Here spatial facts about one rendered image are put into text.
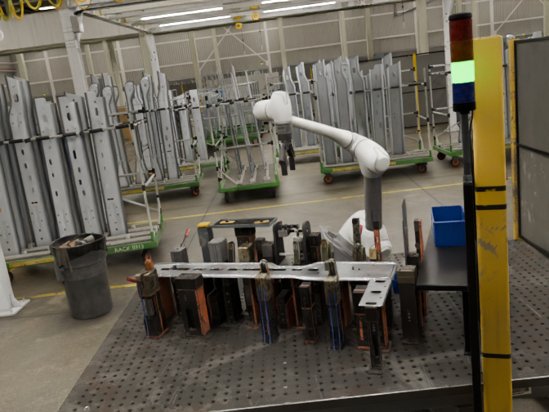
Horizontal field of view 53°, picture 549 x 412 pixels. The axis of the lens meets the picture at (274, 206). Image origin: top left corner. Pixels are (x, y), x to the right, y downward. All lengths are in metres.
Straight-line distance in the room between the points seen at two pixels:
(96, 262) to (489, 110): 4.04
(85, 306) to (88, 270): 0.34
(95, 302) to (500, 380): 3.92
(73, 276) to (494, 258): 4.00
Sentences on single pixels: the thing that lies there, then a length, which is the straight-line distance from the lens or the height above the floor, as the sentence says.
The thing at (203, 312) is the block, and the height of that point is 0.83.
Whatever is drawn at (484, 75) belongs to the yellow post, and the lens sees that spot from 1.98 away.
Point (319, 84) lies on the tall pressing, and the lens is 9.71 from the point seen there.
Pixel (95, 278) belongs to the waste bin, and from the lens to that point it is 5.34.
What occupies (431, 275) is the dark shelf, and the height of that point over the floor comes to 1.03.
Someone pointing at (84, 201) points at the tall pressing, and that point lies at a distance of 6.99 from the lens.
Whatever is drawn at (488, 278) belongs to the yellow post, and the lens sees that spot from 2.13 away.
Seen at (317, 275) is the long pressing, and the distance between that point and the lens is 2.71.
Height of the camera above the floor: 1.97
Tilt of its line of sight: 13 degrees down
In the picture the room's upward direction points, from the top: 7 degrees counter-clockwise
